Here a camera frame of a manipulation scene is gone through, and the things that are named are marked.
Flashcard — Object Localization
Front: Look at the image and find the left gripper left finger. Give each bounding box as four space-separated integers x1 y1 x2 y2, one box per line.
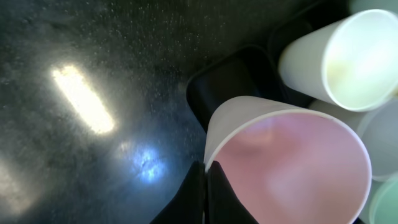
150 161 206 224

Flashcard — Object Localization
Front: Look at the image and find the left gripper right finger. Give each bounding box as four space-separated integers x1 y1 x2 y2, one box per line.
206 161 259 224

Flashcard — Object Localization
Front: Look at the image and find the yellow cup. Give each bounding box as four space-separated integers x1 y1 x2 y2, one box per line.
203 95 373 224

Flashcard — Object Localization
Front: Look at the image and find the black tray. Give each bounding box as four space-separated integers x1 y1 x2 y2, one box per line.
185 1 354 134

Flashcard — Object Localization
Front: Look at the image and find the white cup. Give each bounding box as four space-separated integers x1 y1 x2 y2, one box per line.
278 8 398 113

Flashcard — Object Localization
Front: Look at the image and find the green cup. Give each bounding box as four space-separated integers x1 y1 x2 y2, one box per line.
359 175 398 224
348 0 398 15

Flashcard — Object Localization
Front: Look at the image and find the grey cup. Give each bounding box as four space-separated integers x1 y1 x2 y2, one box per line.
309 98 398 183

